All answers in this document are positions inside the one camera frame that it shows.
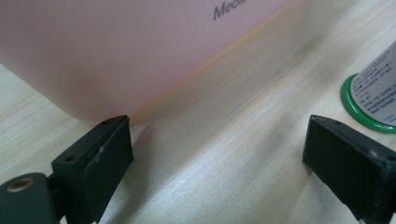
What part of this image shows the white can with green rim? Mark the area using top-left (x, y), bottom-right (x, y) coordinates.
top-left (340, 40), bottom-right (396, 134)

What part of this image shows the pink plastic box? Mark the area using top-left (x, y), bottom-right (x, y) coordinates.
top-left (0, 0), bottom-right (292, 123)

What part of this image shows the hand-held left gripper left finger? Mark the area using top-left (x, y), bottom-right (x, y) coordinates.
top-left (50, 114), bottom-right (135, 224)

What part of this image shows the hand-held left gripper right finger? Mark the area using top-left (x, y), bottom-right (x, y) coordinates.
top-left (302, 114), bottom-right (396, 224)

